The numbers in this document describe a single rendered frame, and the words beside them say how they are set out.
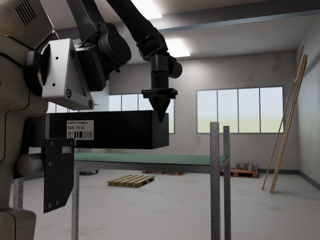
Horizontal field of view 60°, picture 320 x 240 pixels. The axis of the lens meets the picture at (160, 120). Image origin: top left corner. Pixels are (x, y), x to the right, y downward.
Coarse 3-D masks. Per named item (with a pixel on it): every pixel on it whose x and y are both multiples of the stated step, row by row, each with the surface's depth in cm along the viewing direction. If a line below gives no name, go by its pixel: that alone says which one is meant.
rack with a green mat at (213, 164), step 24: (216, 144) 95; (96, 168) 110; (120, 168) 106; (144, 168) 103; (168, 168) 100; (192, 168) 97; (216, 168) 94; (72, 192) 162; (216, 192) 94; (72, 216) 161; (216, 216) 94
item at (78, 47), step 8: (80, 48) 53; (88, 48) 52; (96, 48) 59; (80, 56) 52; (88, 56) 52; (96, 56) 52; (88, 64) 53; (96, 64) 52; (88, 72) 54; (96, 72) 53; (88, 80) 55; (96, 80) 54; (104, 80) 55; (96, 88) 55
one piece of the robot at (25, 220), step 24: (0, 48) 48; (24, 48) 54; (0, 72) 48; (24, 72) 53; (0, 96) 48; (24, 96) 53; (0, 120) 55; (24, 120) 61; (0, 144) 55; (24, 144) 61; (0, 168) 56; (0, 192) 56; (0, 216) 52; (24, 216) 57
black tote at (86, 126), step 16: (64, 112) 88; (80, 112) 86; (96, 112) 84; (112, 112) 82; (128, 112) 81; (144, 112) 79; (64, 128) 87; (80, 128) 85; (96, 128) 84; (112, 128) 82; (128, 128) 81; (144, 128) 79; (160, 128) 86; (80, 144) 85; (96, 144) 84; (112, 144) 82; (128, 144) 80; (144, 144) 79; (160, 144) 85
